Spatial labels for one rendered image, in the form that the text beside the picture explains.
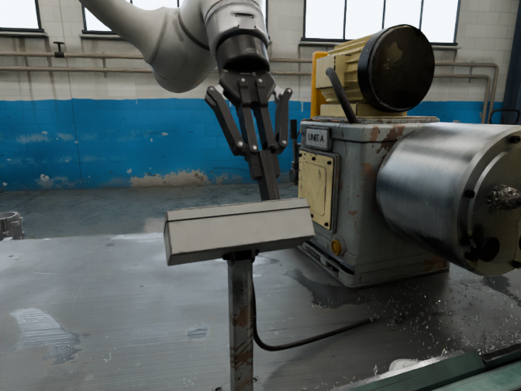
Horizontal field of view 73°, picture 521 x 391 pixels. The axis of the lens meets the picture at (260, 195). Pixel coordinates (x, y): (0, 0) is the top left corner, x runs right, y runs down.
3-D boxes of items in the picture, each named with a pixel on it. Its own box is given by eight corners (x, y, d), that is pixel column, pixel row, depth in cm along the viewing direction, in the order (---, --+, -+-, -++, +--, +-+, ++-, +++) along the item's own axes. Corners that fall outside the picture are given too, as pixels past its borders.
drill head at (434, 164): (415, 216, 93) (425, 119, 87) (576, 275, 59) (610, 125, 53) (332, 226, 84) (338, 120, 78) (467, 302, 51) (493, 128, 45)
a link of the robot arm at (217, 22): (270, 0, 51) (279, 32, 49) (254, 45, 59) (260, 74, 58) (209, -7, 48) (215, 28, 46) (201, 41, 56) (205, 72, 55)
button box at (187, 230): (295, 248, 48) (287, 211, 49) (317, 236, 42) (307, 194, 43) (166, 267, 42) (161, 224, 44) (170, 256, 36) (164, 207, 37)
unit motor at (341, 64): (349, 186, 115) (357, 49, 105) (427, 212, 85) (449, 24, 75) (277, 192, 106) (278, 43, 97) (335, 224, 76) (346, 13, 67)
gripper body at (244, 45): (217, 31, 47) (228, 89, 45) (274, 35, 50) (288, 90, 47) (208, 67, 54) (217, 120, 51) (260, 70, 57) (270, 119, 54)
